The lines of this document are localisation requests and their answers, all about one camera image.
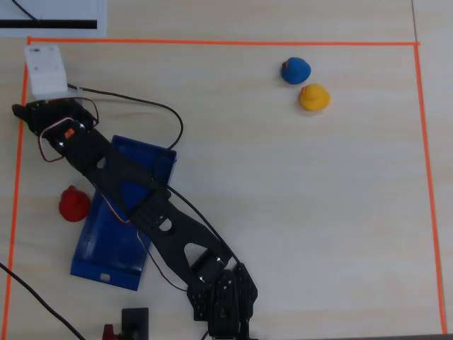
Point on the blue rubber duck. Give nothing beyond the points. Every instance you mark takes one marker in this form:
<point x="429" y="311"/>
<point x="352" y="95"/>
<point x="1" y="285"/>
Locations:
<point x="295" y="71"/>

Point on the white paper with black bar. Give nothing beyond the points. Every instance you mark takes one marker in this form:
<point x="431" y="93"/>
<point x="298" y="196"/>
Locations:
<point x="70" y="10"/>

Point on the yellow rubber duck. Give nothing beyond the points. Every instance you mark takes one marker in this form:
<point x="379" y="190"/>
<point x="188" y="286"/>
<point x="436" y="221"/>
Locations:
<point x="315" y="99"/>

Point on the red rubber duck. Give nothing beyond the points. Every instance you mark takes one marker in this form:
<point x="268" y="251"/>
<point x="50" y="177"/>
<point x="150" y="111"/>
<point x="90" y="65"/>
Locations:
<point x="74" y="205"/>

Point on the orange tape strip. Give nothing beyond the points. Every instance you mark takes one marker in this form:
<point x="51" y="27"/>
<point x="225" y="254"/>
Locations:
<point x="429" y="177"/>
<point x="16" y="177"/>
<point x="212" y="42"/>

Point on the white camera box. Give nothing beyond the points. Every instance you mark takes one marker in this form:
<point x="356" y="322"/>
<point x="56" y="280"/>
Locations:
<point x="46" y="71"/>

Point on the black camera stand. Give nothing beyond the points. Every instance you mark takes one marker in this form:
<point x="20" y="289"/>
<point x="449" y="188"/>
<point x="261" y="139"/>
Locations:
<point x="134" y="318"/>

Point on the red clamp knob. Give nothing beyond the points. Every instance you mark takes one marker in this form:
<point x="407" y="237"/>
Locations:
<point x="108" y="333"/>

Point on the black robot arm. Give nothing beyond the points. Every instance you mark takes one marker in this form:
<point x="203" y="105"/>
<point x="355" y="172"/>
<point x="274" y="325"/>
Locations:
<point x="155" y="212"/>

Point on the blue plastic box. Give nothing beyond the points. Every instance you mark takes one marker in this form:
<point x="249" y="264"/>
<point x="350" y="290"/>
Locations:
<point x="106" y="248"/>

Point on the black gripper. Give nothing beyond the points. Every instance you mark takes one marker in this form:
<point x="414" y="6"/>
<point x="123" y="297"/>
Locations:
<point x="39" y="110"/>

